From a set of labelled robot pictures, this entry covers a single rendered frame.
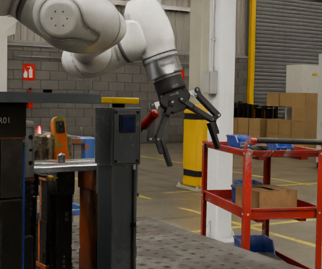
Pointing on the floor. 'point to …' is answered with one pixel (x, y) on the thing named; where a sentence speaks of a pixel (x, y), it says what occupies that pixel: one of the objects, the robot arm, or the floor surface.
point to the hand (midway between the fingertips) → (193, 152)
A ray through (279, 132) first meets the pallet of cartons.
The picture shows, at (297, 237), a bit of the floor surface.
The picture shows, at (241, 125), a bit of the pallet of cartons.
